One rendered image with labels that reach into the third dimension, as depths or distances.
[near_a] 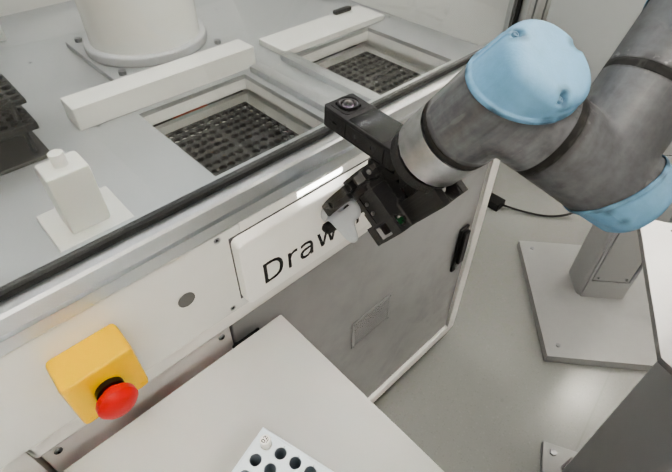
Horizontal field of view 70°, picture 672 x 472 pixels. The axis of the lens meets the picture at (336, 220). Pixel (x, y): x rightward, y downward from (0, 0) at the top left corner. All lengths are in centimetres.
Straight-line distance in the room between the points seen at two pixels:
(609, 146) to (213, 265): 42
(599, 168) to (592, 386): 132
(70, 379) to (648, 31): 58
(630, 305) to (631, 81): 150
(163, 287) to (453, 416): 109
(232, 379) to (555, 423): 111
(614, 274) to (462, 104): 144
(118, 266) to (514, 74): 39
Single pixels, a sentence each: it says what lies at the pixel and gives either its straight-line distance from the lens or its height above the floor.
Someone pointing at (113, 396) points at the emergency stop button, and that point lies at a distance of 53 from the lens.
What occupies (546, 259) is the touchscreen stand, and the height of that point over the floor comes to 4.
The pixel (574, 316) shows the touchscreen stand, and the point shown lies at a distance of 177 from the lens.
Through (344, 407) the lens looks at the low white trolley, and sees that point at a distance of 63.
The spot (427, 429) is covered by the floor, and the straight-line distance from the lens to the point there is 147.
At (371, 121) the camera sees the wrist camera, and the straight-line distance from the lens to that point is 51.
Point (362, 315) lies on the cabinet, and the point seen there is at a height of 51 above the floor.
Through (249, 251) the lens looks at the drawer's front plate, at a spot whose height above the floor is 91.
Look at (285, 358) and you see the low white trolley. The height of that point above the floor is 76.
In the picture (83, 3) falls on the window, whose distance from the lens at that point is 43.
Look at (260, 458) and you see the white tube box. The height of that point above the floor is 79.
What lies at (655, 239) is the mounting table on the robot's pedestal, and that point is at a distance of 97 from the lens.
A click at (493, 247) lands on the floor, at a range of 194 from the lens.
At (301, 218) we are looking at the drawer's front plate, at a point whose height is 91.
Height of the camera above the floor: 133
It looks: 43 degrees down
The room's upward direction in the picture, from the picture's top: straight up
